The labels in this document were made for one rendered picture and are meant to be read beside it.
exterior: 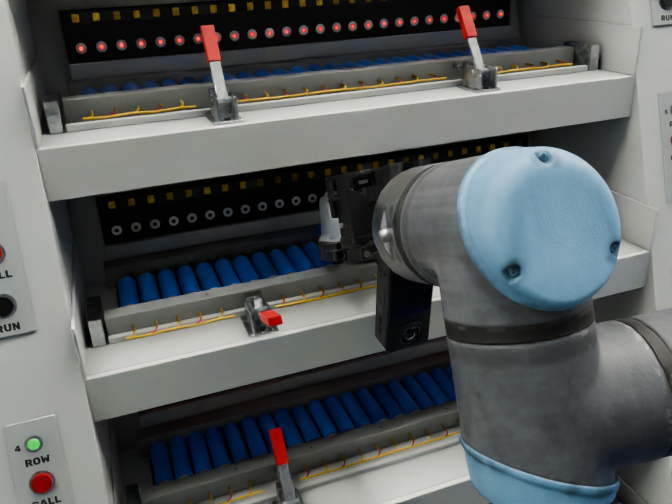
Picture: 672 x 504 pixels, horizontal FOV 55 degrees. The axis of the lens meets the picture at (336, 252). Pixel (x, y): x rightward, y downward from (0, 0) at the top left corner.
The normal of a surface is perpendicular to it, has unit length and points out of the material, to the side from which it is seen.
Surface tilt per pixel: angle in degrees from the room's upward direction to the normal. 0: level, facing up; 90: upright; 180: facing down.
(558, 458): 88
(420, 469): 18
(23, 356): 90
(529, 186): 84
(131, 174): 108
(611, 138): 90
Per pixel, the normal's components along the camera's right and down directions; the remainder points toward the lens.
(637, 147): -0.94, 0.18
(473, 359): -0.78, 0.19
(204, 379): 0.34, 0.37
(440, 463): -0.04, -0.91
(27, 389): 0.32, 0.07
